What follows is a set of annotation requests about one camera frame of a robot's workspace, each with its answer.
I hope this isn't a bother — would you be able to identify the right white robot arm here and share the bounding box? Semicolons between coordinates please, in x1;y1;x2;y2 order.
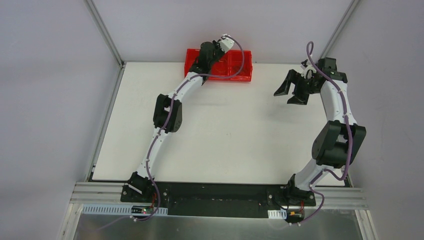
273;57;367;205

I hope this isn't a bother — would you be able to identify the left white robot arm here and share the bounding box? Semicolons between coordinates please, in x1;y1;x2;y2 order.
122;38;234;203

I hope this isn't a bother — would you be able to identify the red three-compartment bin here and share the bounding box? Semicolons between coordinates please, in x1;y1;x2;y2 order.
184;48;254;83

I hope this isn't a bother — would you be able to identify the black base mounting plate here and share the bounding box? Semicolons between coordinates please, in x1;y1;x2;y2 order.
120;181;316;219

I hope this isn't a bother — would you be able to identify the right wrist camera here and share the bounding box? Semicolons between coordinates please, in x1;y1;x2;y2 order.
301;59;316;77

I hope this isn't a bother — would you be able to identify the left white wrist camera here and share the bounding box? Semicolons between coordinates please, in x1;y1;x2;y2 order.
217;34;235;53

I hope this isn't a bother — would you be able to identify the right slotted cable duct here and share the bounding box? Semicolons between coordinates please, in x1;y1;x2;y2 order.
267;209;287;220

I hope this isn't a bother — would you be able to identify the slotted cable duct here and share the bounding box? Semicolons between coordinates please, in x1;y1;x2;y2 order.
81;203;168;217
267;209;287;220

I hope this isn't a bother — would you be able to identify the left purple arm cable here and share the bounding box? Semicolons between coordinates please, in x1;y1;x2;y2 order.
130;34;246;223

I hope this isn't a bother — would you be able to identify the left slotted cable duct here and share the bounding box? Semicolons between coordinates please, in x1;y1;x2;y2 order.
81;203;168;217

